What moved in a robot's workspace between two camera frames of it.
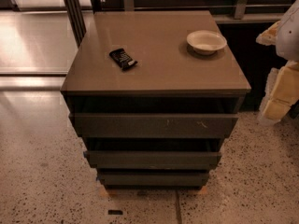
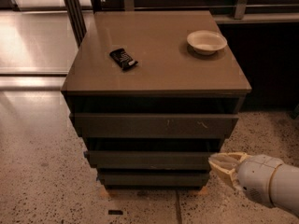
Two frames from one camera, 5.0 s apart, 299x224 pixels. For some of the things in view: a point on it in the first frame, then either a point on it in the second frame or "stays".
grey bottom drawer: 153,179 stays
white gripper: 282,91 to 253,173
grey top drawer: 153,125 stays
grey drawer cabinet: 153,95 stays
